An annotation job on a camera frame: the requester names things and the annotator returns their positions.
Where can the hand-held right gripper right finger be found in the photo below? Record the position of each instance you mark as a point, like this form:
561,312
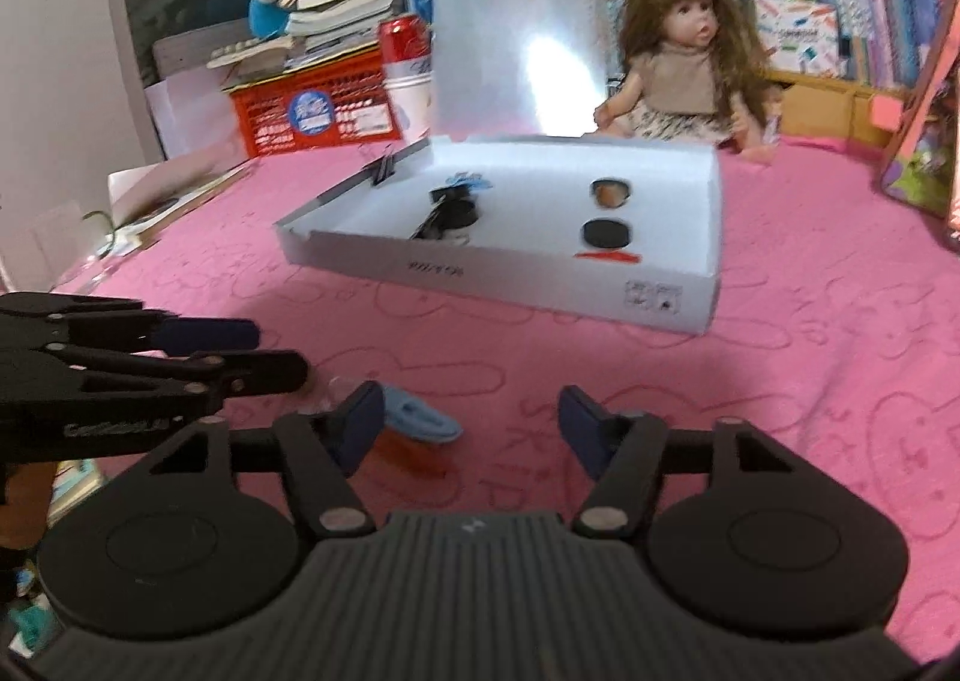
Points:
581,426

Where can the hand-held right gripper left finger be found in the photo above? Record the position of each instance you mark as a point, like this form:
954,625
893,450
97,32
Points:
360,426

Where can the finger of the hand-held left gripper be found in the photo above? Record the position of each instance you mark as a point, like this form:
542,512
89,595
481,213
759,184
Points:
262,373
210,337

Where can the blue plastic clip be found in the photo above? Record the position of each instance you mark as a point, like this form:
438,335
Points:
420,418
466,184

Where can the thin red stick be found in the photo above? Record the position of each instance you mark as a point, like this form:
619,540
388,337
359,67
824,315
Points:
607,256

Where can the white cardboard box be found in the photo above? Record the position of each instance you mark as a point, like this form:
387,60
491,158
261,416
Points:
487,276

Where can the black round disc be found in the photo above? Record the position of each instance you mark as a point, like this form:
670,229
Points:
606,234
461,214

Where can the brown walnut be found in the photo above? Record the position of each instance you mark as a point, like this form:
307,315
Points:
609,193

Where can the clear plastic piece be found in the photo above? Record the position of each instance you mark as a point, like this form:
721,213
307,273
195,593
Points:
337,392

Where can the clear glass mug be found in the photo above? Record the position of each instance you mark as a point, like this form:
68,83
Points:
67,246

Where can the pink blanket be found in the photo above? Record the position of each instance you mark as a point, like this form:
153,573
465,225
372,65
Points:
787,366

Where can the small black clip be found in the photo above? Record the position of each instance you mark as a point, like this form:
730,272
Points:
431,220

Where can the white paper sheet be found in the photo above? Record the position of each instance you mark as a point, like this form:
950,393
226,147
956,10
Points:
195,118

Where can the red plastic basket with label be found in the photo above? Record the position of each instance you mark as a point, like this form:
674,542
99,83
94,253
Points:
270,118

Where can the black binder clip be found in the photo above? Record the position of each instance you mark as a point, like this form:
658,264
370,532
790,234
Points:
384,171

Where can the white paper cup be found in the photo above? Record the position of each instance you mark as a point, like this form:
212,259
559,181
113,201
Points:
409,107

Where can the red drink can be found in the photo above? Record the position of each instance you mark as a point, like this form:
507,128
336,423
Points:
401,47

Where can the small bottle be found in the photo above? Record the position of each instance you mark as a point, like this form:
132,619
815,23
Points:
774,128

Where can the brown-haired doll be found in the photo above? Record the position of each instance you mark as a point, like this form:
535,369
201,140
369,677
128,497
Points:
675,81

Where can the wooden shelf unit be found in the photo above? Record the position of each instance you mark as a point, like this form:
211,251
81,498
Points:
825,111

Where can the pink triangular stand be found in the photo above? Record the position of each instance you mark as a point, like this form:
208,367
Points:
922,156

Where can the pink sticky note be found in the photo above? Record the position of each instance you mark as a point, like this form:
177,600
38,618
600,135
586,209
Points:
891,111

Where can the colourful printed box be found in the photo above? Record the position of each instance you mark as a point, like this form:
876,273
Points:
795,36

